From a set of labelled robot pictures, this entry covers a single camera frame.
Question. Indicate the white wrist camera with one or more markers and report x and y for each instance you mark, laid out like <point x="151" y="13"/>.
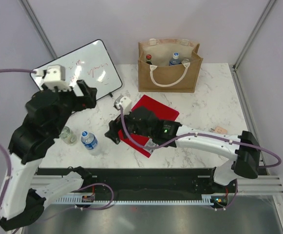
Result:
<point x="53" y="78"/>
<point x="123" y="102"/>

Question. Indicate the pink cube power adapter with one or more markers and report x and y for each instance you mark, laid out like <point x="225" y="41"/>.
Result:
<point x="219" y="130"/>

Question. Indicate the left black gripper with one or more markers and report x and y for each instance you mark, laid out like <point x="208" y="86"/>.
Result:
<point x="84" y="102"/>

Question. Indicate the white slotted cable duct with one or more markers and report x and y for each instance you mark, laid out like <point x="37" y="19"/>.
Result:
<point x="86" y="200"/>

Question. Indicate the jute canvas tote bag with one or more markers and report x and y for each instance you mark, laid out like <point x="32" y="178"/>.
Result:
<point x="160" y="77"/>

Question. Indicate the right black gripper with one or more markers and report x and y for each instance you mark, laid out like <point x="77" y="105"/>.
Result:
<point x="112" y="133"/>

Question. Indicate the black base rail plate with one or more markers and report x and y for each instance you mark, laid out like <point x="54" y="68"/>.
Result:
<point x="170" y="184"/>

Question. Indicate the blue label plastic bottle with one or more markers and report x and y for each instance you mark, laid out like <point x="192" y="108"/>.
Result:
<point x="90" y="142"/>
<point x="175" y="59"/>

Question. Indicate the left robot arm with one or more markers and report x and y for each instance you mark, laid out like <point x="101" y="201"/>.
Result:
<point x="47" y="113"/>

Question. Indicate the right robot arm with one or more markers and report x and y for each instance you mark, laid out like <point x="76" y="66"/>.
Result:
<point x="242" y="151"/>

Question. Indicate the green cap glass bottle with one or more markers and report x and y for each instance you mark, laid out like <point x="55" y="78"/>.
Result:
<point x="67" y="136"/>

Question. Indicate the red cap cola bottle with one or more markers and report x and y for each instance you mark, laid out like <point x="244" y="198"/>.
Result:
<point x="148" y="59"/>

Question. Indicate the aluminium frame rail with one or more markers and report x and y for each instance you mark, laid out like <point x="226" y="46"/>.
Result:
<point x="242" y="99"/>

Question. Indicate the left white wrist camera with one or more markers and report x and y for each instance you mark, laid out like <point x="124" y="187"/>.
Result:
<point x="53" y="78"/>

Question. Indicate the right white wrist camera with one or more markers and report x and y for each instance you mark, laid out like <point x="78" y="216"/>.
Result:
<point x="123" y="102"/>

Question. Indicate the white dry-erase board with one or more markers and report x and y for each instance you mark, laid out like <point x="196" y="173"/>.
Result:
<point x="90" y="63"/>

